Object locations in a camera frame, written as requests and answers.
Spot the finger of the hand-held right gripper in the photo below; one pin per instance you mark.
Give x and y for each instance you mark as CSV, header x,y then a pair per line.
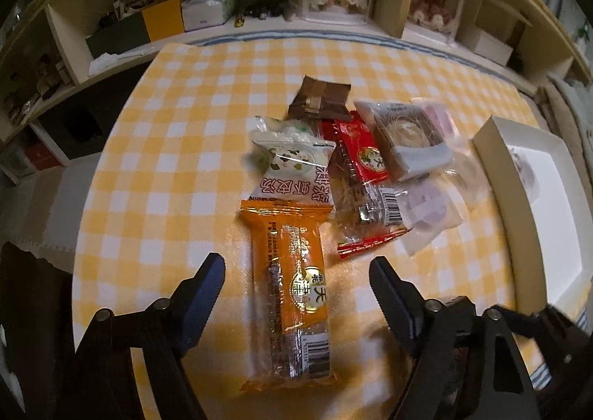
x,y
563,341

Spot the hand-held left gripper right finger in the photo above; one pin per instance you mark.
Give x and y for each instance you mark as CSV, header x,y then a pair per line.
x,y
394,304

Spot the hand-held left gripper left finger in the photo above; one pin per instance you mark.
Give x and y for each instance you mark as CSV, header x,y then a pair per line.
x,y
204,295

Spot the orange snack packet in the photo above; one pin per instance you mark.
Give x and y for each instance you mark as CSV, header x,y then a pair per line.
x,y
287,290

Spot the white cardboard box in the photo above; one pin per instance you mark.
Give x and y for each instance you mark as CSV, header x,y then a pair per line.
x,y
551,225

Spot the red snack packet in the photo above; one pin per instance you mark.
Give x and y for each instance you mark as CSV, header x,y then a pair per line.
x,y
363,156

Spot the white and green snack packet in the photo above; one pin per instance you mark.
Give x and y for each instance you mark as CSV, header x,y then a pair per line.
x,y
289,160

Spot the clear packet with brown pastry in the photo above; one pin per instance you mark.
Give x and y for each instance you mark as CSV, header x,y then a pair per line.
x,y
407,137

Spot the brown square snack packet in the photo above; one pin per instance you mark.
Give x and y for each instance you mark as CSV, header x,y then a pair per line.
x,y
319,96

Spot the clear packet with pink pastry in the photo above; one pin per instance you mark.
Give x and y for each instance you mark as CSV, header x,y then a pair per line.
x,y
428,211
440,116

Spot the yellow checkered tablecloth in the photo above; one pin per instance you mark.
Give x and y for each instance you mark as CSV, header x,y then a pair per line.
x,y
185,147

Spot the clear packet with pale pastry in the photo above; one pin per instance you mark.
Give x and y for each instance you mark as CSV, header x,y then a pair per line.
x,y
465,172

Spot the white foam mat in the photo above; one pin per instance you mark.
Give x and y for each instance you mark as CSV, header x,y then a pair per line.
x,y
51,207

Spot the dark green box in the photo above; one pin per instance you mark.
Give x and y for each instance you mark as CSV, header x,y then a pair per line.
x,y
118,35

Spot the orange cardboard box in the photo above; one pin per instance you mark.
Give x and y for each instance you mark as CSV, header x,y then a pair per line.
x,y
162,22

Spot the small white box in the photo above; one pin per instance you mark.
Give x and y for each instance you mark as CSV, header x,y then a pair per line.
x,y
493,45

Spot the cream wooden shelf unit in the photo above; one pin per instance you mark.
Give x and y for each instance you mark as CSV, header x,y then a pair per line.
x,y
69,45

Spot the white tissue box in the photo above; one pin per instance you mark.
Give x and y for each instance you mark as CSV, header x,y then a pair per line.
x,y
208,8

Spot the black toy car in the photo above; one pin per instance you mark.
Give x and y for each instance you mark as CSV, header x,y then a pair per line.
x,y
266,7

